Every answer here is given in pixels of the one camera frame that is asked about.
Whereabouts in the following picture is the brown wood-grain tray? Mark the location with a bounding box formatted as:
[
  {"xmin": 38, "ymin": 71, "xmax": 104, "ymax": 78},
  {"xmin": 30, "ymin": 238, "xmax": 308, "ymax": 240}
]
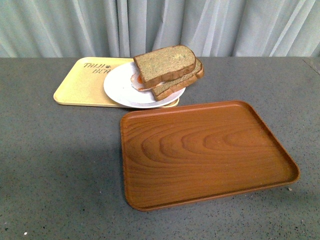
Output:
[{"xmin": 120, "ymin": 100, "xmax": 300, "ymax": 211}]

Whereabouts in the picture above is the grey pleated curtain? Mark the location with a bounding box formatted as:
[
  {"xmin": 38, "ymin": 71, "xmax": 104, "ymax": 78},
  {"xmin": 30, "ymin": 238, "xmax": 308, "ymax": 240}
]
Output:
[{"xmin": 0, "ymin": 0, "xmax": 320, "ymax": 58}]

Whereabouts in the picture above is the yellow bear tray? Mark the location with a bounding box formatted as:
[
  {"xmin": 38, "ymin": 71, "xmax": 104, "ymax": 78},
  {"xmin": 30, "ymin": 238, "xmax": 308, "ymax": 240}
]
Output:
[{"xmin": 53, "ymin": 57, "xmax": 179, "ymax": 108}]

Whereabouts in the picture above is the white round plate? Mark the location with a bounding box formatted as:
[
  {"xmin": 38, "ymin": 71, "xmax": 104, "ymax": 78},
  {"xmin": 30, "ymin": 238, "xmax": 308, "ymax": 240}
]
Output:
[{"xmin": 103, "ymin": 61, "xmax": 185, "ymax": 109}]

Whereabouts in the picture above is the fake fried egg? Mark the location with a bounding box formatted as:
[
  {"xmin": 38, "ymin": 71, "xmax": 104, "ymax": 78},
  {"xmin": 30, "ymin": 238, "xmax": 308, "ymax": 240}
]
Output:
[{"xmin": 130, "ymin": 73, "xmax": 164, "ymax": 92}]

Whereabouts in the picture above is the bread slice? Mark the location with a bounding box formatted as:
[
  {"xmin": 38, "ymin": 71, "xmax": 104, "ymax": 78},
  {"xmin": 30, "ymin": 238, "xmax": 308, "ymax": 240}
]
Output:
[
  {"xmin": 133, "ymin": 45, "xmax": 196, "ymax": 88},
  {"xmin": 151, "ymin": 58, "xmax": 205, "ymax": 101}
]

